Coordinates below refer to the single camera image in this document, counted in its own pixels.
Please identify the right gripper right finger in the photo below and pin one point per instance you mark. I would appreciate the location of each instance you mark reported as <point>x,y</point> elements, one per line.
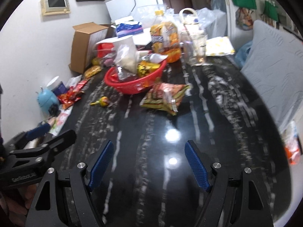
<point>242,197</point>

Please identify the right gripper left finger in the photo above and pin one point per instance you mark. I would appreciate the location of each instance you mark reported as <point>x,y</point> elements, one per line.
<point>49,206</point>

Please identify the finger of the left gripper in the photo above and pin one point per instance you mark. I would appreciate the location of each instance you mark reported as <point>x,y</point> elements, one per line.
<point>53,147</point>
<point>38,131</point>

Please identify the green yellow lollipop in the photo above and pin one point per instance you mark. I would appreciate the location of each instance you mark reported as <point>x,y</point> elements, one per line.
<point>103,102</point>

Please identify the clear zip bag with powder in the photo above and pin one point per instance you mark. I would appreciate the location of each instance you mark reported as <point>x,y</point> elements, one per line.
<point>126,54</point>

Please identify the green brown snack bag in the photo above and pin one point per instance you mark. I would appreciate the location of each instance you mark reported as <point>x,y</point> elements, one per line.
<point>164,97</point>

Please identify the silver snack packet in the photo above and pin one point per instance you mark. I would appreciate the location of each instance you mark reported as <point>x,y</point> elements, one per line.
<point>153,58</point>

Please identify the person's hand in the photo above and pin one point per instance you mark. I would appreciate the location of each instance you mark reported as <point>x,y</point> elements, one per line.
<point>17,202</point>

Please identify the blue round toy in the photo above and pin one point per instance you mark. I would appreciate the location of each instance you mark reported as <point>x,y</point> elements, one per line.
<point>48,102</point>

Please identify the red snack packets pile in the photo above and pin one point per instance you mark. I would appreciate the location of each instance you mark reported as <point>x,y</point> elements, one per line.
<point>72,95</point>

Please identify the white blue lidded jar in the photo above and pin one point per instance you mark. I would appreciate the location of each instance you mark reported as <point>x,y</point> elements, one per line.
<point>57,86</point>

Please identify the yellow gold candy bag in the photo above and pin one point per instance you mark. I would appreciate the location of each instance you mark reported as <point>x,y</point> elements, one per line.
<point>92,71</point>

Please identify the red plastic basket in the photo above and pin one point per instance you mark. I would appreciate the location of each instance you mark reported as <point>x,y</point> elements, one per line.
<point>134,86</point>

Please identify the dark chocolate snack pack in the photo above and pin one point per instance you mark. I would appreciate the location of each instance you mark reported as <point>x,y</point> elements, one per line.
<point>124,75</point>

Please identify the clear plastic container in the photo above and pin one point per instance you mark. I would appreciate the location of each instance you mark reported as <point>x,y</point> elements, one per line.
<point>105,54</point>

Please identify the cardboard box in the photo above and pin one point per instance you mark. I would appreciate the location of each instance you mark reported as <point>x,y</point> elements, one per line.
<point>84,44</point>

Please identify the yellow black snack pack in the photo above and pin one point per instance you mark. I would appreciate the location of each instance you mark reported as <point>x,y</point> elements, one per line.
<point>145,68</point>

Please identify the blue tissue pack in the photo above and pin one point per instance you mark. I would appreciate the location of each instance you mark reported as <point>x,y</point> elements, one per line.
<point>129,28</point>

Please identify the iced tea bottle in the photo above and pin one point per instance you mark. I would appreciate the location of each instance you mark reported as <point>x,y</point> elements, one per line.
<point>165,37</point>

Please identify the white refrigerator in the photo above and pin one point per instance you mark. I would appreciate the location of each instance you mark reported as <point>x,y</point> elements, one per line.
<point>136,8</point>

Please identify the clear glass jar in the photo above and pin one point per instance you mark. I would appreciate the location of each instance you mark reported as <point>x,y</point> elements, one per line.
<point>194,48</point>

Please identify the wall thermostat panel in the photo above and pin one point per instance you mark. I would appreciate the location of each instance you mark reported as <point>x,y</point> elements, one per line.
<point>55,7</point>

